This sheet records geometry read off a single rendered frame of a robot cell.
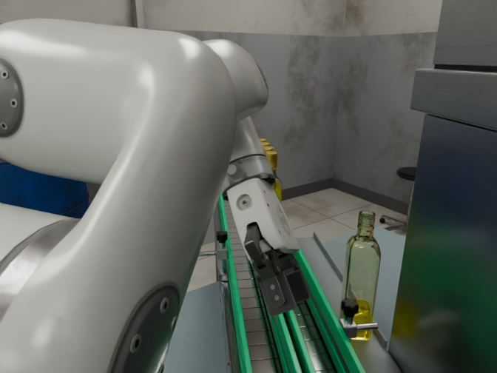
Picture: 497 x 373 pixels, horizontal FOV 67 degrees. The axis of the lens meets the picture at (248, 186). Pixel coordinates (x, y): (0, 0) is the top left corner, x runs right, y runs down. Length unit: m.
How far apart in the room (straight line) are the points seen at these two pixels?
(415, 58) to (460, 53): 3.05
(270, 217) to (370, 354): 0.44
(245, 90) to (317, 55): 3.52
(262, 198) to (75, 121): 0.30
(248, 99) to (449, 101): 0.28
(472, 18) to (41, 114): 0.50
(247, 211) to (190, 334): 0.62
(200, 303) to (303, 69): 2.96
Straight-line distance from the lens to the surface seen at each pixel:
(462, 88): 0.53
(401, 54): 3.70
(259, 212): 0.44
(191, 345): 0.99
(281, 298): 0.43
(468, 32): 0.58
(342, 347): 0.70
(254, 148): 0.49
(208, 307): 1.10
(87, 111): 0.18
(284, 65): 3.61
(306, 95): 3.82
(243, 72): 0.37
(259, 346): 0.79
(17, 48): 0.21
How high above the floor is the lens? 1.41
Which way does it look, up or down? 19 degrees down
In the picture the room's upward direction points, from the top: straight up
